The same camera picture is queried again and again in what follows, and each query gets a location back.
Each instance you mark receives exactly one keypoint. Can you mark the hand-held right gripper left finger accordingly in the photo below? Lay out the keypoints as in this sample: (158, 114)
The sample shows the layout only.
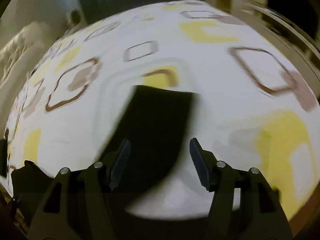
(120, 165)

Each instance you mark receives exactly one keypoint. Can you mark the white crumpled blanket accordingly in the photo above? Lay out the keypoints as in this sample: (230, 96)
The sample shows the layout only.
(17, 52)

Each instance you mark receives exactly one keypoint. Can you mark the white printed bed sheet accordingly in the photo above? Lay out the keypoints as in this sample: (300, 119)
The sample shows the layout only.
(220, 92)

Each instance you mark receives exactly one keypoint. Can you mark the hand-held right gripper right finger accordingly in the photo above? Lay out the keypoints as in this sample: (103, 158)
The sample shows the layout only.
(199, 165)

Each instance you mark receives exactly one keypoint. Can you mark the wooden bed frame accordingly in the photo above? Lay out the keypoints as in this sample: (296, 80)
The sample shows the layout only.
(297, 40)

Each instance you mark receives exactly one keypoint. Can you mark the black pants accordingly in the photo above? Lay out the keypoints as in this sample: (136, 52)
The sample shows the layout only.
(155, 130)

